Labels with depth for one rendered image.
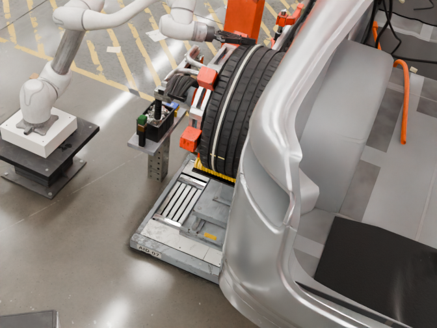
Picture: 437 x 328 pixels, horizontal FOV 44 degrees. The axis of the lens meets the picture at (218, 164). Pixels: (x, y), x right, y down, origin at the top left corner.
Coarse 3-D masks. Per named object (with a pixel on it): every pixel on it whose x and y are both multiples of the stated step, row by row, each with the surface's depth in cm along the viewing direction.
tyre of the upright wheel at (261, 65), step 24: (240, 48) 250; (264, 48) 255; (240, 72) 241; (264, 72) 242; (216, 96) 240; (240, 96) 238; (216, 120) 242; (240, 120) 238; (216, 144) 246; (240, 144) 242; (216, 168) 261
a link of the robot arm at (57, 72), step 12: (84, 0) 265; (96, 0) 270; (72, 36) 285; (60, 48) 293; (72, 48) 291; (60, 60) 298; (72, 60) 300; (48, 72) 304; (60, 72) 304; (60, 84) 308
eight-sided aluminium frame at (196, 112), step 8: (224, 48) 259; (232, 48) 260; (216, 56) 254; (208, 64) 248; (216, 64) 255; (224, 64) 252; (200, 88) 248; (200, 96) 250; (208, 96) 247; (192, 104) 248; (208, 104) 250; (192, 112) 248; (200, 112) 247; (192, 120) 251; (200, 120) 248; (200, 128) 253
